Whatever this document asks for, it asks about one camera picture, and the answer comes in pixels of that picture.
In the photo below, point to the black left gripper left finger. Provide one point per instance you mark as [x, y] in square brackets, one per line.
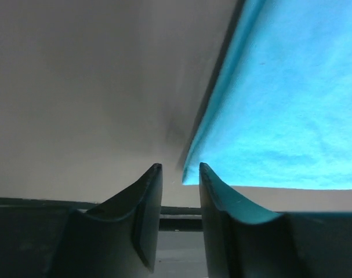
[117, 238]

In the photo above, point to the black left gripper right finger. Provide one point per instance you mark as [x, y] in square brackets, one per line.
[244, 239]

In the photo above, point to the cyan t shirt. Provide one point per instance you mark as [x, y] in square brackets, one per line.
[280, 115]

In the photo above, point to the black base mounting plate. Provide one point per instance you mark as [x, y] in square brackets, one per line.
[30, 235]

